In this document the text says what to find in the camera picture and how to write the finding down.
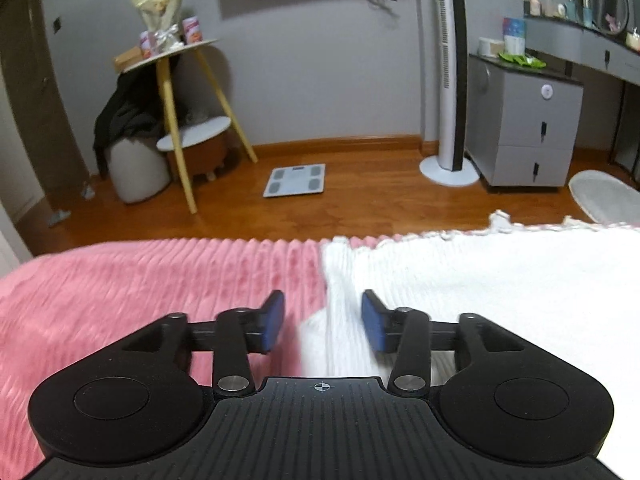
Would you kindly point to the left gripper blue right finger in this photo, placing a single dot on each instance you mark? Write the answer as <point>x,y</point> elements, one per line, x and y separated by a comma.
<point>411,336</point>

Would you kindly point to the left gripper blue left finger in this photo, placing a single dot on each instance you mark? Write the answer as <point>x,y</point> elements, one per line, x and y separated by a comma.
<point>231,337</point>

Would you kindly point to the white ribbed knit sweater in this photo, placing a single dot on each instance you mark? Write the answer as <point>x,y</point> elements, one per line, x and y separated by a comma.
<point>571,288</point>

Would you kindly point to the grey bathroom scale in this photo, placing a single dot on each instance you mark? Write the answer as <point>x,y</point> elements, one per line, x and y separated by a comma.
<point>295,181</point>

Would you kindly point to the pink ribbed bed blanket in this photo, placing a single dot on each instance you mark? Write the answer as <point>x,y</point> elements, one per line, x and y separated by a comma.
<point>56,309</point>

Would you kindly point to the white round pouf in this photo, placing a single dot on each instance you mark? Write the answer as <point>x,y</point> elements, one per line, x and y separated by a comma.
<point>138,170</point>

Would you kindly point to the brown wooden footstool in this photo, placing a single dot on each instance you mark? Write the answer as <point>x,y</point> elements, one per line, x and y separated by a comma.
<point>205,158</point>

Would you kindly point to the white fluffy round stool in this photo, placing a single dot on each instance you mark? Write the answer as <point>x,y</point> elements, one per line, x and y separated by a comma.
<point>604,198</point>

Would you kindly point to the grey drawer cabinet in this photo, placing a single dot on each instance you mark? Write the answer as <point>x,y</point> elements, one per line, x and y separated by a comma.
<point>522,123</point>

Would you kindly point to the yellow legged side table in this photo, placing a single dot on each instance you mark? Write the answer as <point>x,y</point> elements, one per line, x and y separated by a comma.
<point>179,116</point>

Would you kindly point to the white jar on cabinet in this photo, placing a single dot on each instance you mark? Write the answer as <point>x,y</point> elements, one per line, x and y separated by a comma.
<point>490,48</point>

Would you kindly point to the green snack packets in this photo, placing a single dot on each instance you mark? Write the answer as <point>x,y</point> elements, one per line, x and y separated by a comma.
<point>523,60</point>

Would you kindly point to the pink can on table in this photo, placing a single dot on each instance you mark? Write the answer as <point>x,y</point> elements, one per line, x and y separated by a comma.
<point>192,30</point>

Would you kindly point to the blue white tissue pack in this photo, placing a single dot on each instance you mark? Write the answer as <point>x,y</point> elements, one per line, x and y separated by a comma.
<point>514,36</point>

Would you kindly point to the dark wooden door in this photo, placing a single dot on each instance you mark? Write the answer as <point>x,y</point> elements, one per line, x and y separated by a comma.
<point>35,101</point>

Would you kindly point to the grey vanity desk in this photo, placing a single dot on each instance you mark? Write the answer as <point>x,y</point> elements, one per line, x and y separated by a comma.
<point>586,47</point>

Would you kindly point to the wrapped flower bouquet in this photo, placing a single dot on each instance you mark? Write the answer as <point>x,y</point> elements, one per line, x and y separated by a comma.
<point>161,20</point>

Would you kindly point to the white tower fan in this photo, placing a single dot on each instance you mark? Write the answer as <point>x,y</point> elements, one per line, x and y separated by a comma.
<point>449,167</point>

